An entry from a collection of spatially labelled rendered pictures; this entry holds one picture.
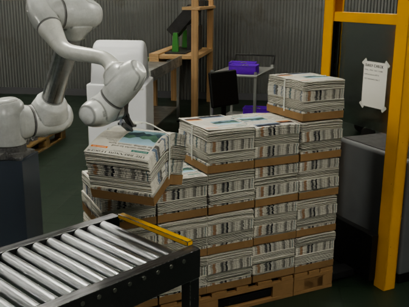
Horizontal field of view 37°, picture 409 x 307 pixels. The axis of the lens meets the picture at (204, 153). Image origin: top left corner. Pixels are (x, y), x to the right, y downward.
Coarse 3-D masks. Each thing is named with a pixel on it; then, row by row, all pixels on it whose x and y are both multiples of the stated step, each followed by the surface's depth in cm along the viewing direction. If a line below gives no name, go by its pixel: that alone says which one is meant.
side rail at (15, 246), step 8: (104, 216) 265; (112, 216) 265; (80, 224) 255; (88, 224) 255; (96, 224) 257; (56, 232) 247; (64, 232) 247; (72, 232) 249; (24, 240) 238; (32, 240) 239; (40, 240) 239; (0, 248) 231; (8, 248) 231; (16, 248) 231; (0, 256) 227
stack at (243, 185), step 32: (192, 192) 316; (224, 192) 324; (256, 192) 333; (288, 192) 343; (160, 224) 312; (192, 224) 319; (224, 224) 328; (256, 224) 339; (288, 224) 348; (224, 256) 333; (256, 256) 343; (288, 256) 353; (256, 288) 348; (288, 288) 360
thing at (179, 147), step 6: (174, 132) 256; (174, 138) 256; (180, 138) 262; (186, 138) 270; (174, 144) 256; (180, 144) 263; (174, 150) 258; (180, 150) 264; (174, 156) 259; (180, 156) 265; (174, 162) 263; (180, 162) 267; (174, 168) 261; (180, 168) 269; (174, 174) 262; (180, 174) 268
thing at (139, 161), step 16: (96, 144) 244; (112, 144) 243; (128, 144) 243; (144, 144) 242; (160, 144) 242; (96, 160) 241; (112, 160) 238; (128, 160) 236; (144, 160) 233; (160, 160) 244; (96, 176) 247; (112, 176) 244; (128, 176) 240; (144, 176) 238; (160, 176) 247; (128, 192) 245; (144, 192) 242
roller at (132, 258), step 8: (80, 232) 247; (88, 240) 242; (96, 240) 240; (104, 240) 239; (104, 248) 235; (112, 248) 233; (120, 248) 232; (120, 256) 228; (128, 256) 226; (136, 256) 224; (136, 264) 222
